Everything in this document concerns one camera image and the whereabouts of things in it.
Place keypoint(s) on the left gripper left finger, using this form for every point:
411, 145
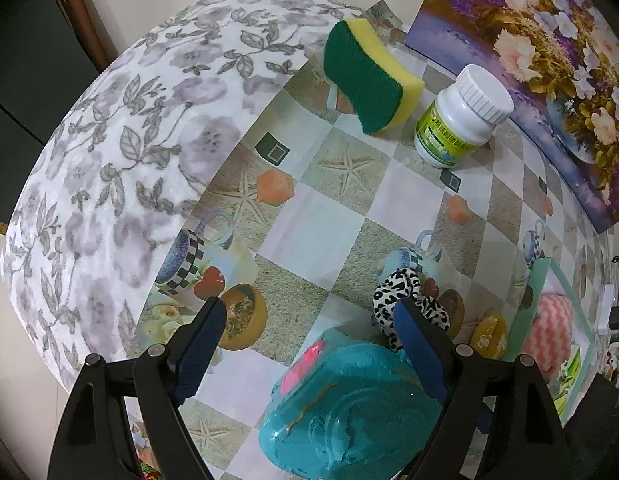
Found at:
94, 439

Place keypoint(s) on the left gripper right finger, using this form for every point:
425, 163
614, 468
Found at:
509, 400

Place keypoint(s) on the pink white striped cloth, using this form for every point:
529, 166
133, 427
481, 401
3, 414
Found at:
550, 337

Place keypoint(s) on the leopard print scrunchie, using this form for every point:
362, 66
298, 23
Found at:
404, 286

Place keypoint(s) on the yellow green sponge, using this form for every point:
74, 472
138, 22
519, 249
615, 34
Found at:
382, 92

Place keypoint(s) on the round gold tin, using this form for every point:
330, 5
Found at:
489, 339

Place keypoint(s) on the white tray teal rim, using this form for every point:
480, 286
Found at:
547, 278

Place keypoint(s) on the white power strip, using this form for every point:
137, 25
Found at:
607, 302

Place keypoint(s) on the teal plastic box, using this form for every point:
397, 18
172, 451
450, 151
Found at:
347, 409

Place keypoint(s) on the grey floral tablecloth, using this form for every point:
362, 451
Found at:
130, 160

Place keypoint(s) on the checkered printed table cover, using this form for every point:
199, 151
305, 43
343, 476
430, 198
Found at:
309, 214

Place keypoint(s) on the white pill bottle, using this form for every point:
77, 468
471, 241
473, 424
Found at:
462, 118

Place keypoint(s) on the flower painting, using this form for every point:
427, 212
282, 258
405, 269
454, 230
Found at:
529, 70

